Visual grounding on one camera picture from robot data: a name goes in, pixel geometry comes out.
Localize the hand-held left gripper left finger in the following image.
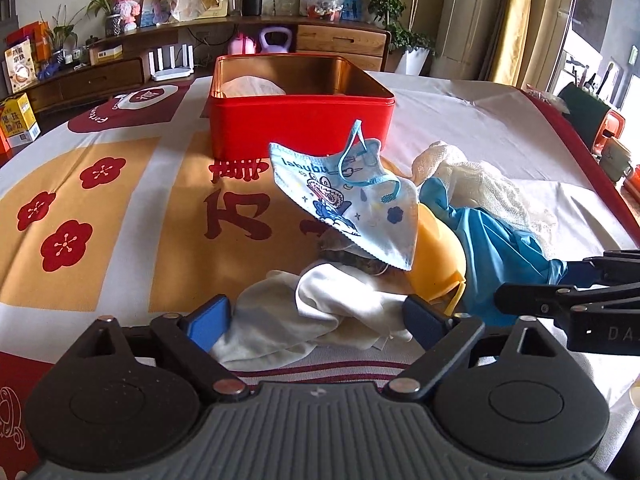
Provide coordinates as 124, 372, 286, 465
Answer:
92, 294, 249, 402

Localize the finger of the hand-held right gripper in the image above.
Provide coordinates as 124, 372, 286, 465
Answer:
565, 249, 640, 287
494, 282, 640, 322

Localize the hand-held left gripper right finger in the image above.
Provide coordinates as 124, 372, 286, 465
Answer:
382, 294, 556, 402

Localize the brown patterned hair scrunchie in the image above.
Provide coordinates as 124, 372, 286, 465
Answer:
317, 230, 396, 277

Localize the white gauze cloth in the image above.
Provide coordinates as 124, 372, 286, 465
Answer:
411, 141, 558, 261

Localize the blue printed face mask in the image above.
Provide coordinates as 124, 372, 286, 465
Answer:
268, 120, 420, 272

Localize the red tin box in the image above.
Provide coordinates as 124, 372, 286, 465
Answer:
207, 54, 396, 161

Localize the red and yellow printed tablecloth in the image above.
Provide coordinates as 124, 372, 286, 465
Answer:
0, 71, 640, 461

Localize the orange container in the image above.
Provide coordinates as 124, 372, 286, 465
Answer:
592, 110, 628, 153

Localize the white router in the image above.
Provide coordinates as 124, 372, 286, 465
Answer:
149, 44, 196, 82

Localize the yellow curtain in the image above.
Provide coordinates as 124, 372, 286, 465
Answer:
487, 0, 538, 86

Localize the yellow carton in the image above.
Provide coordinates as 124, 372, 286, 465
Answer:
0, 92, 42, 148

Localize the pink small case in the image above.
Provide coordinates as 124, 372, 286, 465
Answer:
227, 32, 261, 56

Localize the white column air conditioner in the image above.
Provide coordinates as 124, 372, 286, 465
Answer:
430, 0, 506, 81

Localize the purple kettlebell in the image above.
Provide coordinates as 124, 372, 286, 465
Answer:
258, 27, 292, 55

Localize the small white and yellow box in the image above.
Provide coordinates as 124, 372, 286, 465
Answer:
90, 45, 123, 65

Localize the wooden TV cabinet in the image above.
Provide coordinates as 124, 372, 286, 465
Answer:
0, 14, 392, 111

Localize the plant in patterned pot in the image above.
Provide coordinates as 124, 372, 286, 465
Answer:
82, 0, 126, 38

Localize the large plant in white pot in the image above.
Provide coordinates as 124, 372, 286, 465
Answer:
360, 0, 436, 77

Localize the small thin-leaf potted plant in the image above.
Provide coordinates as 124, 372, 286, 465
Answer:
47, 5, 86, 63

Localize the pink plush toy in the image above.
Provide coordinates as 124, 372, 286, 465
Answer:
111, 0, 143, 31

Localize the orange paper bag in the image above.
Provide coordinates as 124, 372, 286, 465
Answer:
5, 21, 53, 61

